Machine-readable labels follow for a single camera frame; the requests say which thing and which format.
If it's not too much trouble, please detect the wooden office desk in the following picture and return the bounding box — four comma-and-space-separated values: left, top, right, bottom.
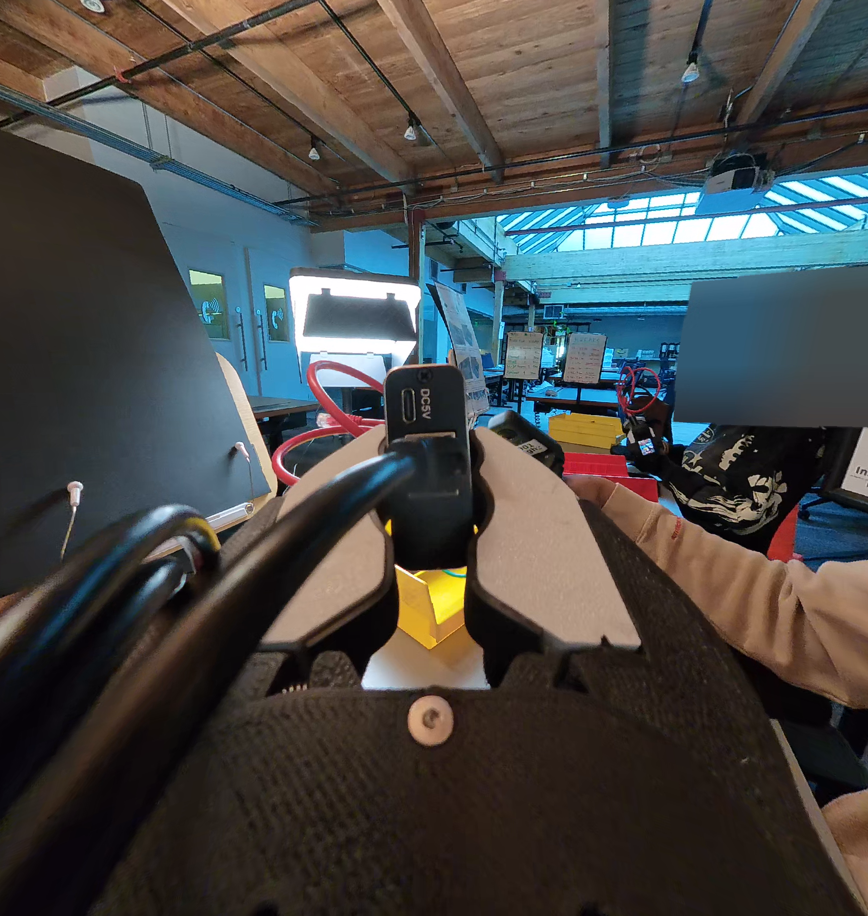
248, 396, 322, 459

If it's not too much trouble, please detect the black ethernet splitter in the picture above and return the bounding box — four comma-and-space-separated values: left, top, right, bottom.
384, 364, 474, 566

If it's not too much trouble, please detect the black backdrop board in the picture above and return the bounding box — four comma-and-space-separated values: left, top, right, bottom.
0, 122, 274, 609

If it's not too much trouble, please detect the studio light panel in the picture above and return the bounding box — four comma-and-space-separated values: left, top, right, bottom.
289, 268, 422, 391

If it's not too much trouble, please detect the whiteboard with notes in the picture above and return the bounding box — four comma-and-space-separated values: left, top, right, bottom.
504, 331, 544, 380
563, 333, 608, 384

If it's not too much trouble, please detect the ceiling projector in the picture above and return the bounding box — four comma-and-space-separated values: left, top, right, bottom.
697, 152, 776, 216

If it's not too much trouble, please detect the display poster board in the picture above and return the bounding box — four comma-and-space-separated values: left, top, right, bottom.
427, 281, 492, 416

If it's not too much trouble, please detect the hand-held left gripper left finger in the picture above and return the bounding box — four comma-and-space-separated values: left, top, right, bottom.
261, 426, 401, 654

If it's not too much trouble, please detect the red ethernet cable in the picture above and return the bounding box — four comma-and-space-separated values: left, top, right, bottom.
271, 360, 388, 495

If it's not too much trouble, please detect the person's right hand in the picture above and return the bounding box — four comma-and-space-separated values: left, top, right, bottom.
566, 474, 618, 511

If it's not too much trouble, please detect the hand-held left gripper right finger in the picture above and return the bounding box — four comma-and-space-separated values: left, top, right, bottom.
466, 427, 643, 654

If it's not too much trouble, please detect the black ethernet cable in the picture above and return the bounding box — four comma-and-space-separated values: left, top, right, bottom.
0, 433, 471, 916

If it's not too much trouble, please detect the yellow plastic bin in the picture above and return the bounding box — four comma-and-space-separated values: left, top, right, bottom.
548, 411, 624, 448
387, 521, 472, 651

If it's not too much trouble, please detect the red plastic bin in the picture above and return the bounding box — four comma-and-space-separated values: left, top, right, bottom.
561, 451, 661, 503

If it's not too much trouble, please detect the person's right forearm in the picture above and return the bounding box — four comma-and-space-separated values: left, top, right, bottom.
602, 483, 868, 709

